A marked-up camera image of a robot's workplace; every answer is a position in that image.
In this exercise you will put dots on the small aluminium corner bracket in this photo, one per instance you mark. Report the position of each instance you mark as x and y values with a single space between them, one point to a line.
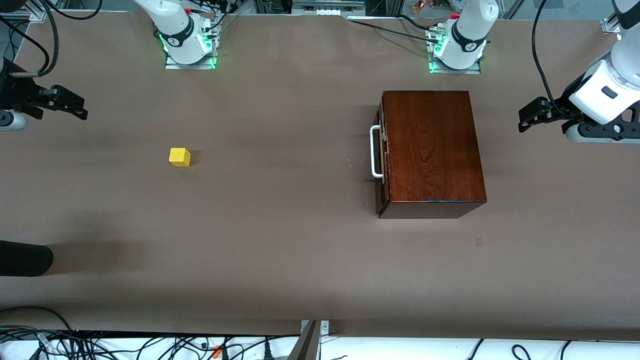
611 26

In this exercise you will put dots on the black ribbed cylinder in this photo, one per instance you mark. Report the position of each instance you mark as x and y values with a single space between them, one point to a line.
25 258

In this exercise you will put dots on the dark brown wooden cabinet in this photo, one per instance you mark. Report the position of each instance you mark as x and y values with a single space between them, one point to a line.
435 150

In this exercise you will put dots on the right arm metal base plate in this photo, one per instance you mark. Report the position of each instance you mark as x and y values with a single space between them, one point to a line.
200 65

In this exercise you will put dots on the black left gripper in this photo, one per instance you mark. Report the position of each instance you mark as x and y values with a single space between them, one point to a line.
559 107

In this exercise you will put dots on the aluminium frame with power strip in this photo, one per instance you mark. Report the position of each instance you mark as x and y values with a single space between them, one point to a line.
327 6

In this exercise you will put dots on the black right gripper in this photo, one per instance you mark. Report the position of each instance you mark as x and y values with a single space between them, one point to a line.
15 91

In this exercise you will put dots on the aluminium frame profile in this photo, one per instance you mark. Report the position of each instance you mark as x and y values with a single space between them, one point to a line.
35 15

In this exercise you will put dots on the grey metal bracket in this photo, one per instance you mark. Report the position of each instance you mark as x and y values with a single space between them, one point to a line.
310 345

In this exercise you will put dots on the yellow wooden block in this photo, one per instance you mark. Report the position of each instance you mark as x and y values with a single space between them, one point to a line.
179 157

